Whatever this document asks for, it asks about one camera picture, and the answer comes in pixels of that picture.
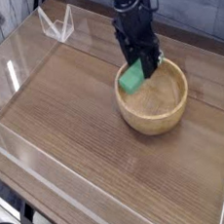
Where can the clear acrylic tray wall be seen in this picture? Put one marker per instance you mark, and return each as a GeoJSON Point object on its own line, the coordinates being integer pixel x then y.
{"type": "Point", "coordinates": [56, 190]}

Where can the round wooden bowl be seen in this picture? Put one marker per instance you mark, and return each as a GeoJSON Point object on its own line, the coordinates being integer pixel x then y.
{"type": "Point", "coordinates": [159, 103]}

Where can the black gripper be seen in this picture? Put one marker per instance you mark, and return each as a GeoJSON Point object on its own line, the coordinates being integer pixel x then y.
{"type": "Point", "coordinates": [134, 31]}

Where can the green rectangular block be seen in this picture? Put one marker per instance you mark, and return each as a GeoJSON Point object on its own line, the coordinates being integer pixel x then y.
{"type": "Point", "coordinates": [132, 78]}

